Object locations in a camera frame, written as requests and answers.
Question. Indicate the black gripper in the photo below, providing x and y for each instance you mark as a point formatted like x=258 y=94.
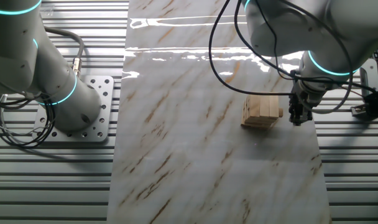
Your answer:
x=301 y=96

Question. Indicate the silver depth camera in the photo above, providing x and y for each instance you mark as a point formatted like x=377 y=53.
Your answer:
x=369 y=74

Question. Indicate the grey clamp device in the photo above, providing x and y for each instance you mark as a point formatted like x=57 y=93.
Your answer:
x=374 y=99

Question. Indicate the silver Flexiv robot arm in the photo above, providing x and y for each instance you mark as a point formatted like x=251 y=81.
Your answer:
x=27 y=62

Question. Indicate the white marble pattern mat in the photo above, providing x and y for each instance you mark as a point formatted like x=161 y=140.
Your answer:
x=192 y=155

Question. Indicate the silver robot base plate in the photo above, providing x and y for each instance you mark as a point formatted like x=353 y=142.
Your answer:
x=105 y=93

